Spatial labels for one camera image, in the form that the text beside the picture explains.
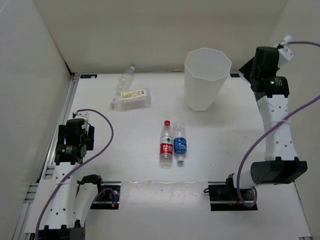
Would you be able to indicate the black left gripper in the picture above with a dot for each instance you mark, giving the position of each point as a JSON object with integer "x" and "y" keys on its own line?
{"x": 89, "y": 137}

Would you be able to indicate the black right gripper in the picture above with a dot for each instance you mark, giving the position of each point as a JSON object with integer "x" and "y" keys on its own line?
{"x": 246, "y": 69}

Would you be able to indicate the red label plastic bottle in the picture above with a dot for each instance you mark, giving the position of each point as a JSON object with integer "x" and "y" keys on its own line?
{"x": 166, "y": 144}

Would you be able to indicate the blue label plastic bottle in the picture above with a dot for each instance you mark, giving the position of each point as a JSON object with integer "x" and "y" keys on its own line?
{"x": 179, "y": 142}

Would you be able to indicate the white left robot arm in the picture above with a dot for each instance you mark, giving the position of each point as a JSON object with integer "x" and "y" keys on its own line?
{"x": 63, "y": 216}

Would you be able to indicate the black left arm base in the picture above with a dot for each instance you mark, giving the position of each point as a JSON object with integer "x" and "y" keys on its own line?
{"x": 107, "y": 200}

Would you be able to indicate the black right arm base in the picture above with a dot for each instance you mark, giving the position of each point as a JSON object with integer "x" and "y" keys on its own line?
{"x": 223, "y": 197}

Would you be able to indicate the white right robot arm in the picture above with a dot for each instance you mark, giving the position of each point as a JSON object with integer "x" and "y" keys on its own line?
{"x": 281, "y": 164}

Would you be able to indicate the white polygonal plastic bin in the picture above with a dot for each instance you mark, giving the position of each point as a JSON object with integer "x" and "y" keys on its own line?
{"x": 205, "y": 72}

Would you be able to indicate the clear bottle yellow label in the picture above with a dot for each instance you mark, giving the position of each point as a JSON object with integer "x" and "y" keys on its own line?
{"x": 131, "y": 100}

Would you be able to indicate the clear ribbed plastic bottle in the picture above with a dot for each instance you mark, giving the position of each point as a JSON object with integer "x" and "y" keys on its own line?
{"x": 125, "y": 81}

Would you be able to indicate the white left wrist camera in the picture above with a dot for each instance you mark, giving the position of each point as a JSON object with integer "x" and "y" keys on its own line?
{"x": 81, "y": 115}

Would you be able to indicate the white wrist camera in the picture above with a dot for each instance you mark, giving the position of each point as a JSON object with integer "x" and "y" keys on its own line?
{"x": 81, "y": 115}
{"x": 285, "y": 53}

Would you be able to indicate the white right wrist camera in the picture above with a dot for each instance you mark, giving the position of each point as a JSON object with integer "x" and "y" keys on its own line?
{"x": 285, "y": 53}

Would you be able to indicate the aluminium left frame rail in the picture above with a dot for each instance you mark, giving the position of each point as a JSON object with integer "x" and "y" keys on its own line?
{"x": 41, "y": 155}

